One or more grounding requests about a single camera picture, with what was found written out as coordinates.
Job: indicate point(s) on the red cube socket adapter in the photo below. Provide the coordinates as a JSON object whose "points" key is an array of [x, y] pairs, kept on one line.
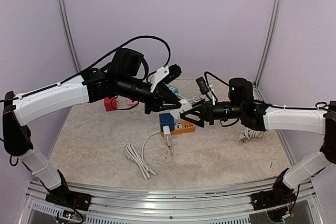
{"points": [[111, 104]]}

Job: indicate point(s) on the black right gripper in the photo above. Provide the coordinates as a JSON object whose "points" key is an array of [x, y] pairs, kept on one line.
{"points": [[206, 110]]}

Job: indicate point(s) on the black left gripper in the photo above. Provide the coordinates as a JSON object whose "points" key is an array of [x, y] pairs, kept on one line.
{"points": [[163, 95]]}

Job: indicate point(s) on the left aluminium corner post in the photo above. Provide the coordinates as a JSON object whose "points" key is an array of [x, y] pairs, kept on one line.
{"points": [[68, 34]]}

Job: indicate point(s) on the aluminium corner post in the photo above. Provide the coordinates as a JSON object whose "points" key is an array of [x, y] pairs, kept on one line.
{"points": [[268, 42], [68, 34]]}

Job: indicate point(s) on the pink plug adapter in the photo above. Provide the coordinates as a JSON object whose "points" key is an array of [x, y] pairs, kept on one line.
{"points": [[131, 103]]}

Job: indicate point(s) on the right aluminium corner post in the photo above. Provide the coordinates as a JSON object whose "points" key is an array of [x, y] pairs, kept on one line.
{"points": [[268, 42]]}

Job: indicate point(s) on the orange power strip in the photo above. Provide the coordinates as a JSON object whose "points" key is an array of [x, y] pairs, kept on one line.
{"points": [[182, 127]]}

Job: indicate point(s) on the aluminium front frame rail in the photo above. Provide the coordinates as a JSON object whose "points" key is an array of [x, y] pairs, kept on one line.
{"points": [[219, 204]]}

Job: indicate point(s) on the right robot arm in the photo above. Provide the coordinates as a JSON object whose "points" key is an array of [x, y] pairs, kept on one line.
{"points": [[261, 116]]}

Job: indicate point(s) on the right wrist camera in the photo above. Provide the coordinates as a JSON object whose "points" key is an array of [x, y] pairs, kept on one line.
{"points": [[203, 87]]}

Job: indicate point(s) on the white plug adapter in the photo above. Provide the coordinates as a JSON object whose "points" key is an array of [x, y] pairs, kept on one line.
{"points": [[185, 106]]}

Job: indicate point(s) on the blue cube adapter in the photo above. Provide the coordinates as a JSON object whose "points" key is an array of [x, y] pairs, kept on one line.
{"points": [[166, 119]]}

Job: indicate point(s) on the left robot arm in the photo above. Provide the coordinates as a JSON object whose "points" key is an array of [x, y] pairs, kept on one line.
{"points": [[92, 84]]}

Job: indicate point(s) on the white usb charger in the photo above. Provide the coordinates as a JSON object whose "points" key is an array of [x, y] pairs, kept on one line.
{"points": [[168, 141]]}

